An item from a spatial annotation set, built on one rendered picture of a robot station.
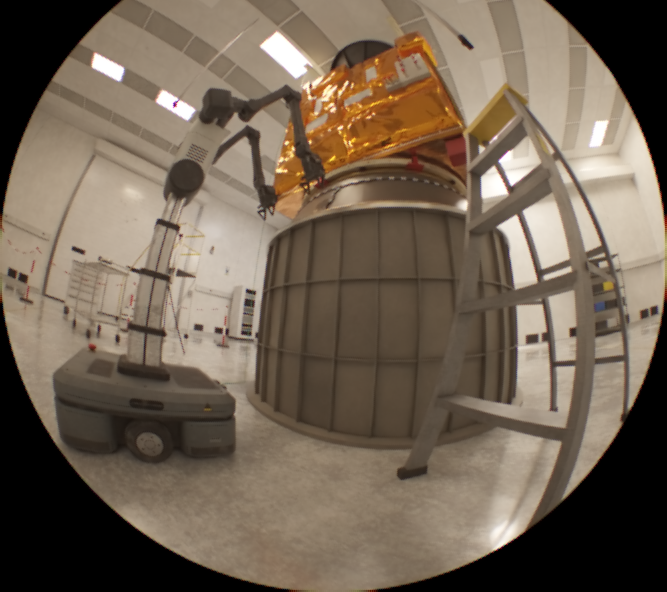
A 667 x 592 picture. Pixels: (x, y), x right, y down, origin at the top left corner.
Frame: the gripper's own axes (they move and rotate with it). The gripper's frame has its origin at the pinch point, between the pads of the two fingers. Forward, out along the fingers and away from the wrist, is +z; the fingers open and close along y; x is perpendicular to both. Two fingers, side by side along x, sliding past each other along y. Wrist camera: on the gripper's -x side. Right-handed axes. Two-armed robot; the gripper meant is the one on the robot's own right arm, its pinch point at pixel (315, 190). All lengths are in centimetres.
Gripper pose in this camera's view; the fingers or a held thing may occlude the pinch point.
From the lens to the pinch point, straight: 123.5
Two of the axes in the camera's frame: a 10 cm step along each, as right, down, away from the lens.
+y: -7.3, 1.8, 6.6
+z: 2.9, 9.5, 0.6
